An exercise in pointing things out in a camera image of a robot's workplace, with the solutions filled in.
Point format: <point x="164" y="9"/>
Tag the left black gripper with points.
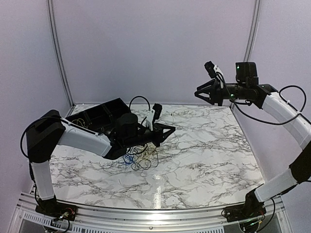
<point x="159" y="136"/>

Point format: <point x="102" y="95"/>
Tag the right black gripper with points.
<point x="215" y="97"/>

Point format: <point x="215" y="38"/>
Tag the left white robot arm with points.
<point x="44" y="134"/>

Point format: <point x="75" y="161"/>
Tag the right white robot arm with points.
<point x="266" y="98"/>

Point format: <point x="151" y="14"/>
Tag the black three-compartment bin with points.
<point x="100" y="118"/>

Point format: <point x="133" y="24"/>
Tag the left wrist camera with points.
<point x="153" y="115"/>

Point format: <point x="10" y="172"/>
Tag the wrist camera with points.
<point x="213" y="71"/>
<point x="153" y="115"/>

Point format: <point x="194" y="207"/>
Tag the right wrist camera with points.
<point x="213" y="71"/>

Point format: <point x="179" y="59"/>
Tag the right aluminium frame post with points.
<point x="253" y="30"/>

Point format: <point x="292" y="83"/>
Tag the aluminium frame post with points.
<point x="253" y="30"/>
<point x="58" y="54"/>

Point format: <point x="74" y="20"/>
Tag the aluminium front rail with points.
<point x="96" y="219"/>

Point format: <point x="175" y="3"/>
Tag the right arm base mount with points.
<point x="237" y="213"/>

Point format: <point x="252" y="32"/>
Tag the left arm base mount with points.
<point x="57" y="210"/>

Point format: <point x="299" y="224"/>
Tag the left aluminium frame post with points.
<point x="58" y="54"/>

